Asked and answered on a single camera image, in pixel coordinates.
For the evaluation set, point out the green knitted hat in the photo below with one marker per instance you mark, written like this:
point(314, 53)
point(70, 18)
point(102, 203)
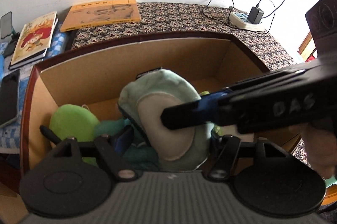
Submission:
point(209, 107)

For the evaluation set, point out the dark teal cloth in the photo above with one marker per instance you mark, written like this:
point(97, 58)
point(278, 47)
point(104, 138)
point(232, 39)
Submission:
point(142, 157)

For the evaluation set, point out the small standing mirror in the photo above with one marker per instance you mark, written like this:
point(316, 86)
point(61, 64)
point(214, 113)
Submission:
point(7, 28)

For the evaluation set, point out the yellow book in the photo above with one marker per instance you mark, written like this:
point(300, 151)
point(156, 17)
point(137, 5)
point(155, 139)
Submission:
point(98, 13)

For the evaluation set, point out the right hand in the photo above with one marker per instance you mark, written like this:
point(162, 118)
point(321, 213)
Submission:
point(320, 146)

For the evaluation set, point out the white plush toy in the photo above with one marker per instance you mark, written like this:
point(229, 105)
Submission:
point(232, 130)

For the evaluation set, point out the blue checkered cloth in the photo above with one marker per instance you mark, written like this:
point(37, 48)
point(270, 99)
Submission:
point(10, 134)

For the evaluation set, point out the brown cardboard box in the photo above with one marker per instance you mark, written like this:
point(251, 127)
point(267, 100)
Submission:
point(94, 75)

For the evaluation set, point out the red cartoon cover book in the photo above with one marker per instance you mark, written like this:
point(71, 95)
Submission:
point(34, 40)

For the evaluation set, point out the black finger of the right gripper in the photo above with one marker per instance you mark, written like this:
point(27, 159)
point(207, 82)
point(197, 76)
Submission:
point(300, 94)

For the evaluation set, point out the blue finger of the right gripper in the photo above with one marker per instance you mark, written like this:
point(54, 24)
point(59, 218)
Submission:
point(194, 111)

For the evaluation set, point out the black smartphone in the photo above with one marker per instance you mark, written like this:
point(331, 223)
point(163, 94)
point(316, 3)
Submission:
point(9, 98)

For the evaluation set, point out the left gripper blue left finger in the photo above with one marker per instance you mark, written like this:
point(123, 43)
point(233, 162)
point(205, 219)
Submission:
point(123, 140)

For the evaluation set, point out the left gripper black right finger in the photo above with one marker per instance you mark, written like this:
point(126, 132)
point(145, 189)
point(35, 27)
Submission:
point(217, 146)

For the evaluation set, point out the white power strip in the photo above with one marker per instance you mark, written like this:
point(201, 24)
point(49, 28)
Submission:
point(240, 20)

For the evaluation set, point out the teal plush toy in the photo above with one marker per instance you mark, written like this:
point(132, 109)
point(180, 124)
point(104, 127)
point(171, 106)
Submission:
point(111, 127)

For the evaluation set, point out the black power adapter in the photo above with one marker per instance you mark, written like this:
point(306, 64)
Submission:
point(255, 15)

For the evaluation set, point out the green plush toy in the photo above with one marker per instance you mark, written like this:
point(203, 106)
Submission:
point(71, 121)

